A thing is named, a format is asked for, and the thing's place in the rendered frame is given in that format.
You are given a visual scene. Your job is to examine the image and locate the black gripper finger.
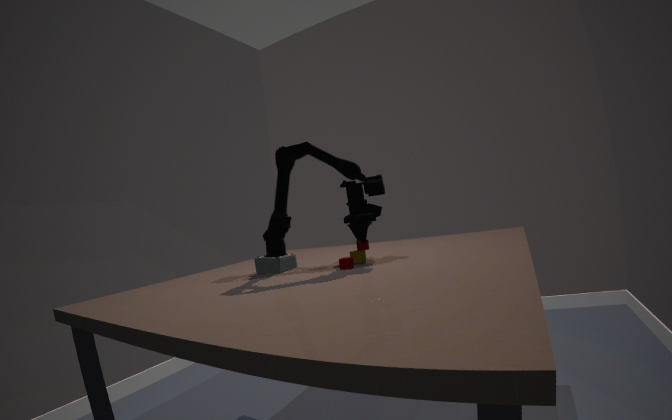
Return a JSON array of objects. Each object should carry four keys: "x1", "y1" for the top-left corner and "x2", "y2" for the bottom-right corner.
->
[
  {"x1": 354, "y1": 222, "x2": 372, "y2": 244},
  {"x1": 348, "y1": 224, "x2": 360, "y2": 241}
]

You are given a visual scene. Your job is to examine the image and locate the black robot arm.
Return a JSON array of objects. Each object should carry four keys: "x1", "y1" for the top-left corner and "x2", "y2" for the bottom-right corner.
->
[{"x1": 262, "y1": 142, "x2": 385, "y2": 257}]

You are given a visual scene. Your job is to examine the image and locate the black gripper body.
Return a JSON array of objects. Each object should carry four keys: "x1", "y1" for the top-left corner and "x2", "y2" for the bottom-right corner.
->
[{"x1": 344, "y1": 197, "x2": 376, "y2": 224}]

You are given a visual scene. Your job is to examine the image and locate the yellow cube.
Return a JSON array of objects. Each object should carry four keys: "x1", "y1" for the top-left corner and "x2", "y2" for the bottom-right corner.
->
[{"x1": 350, "y1": 250, "x2": 367, "y2": 264}]

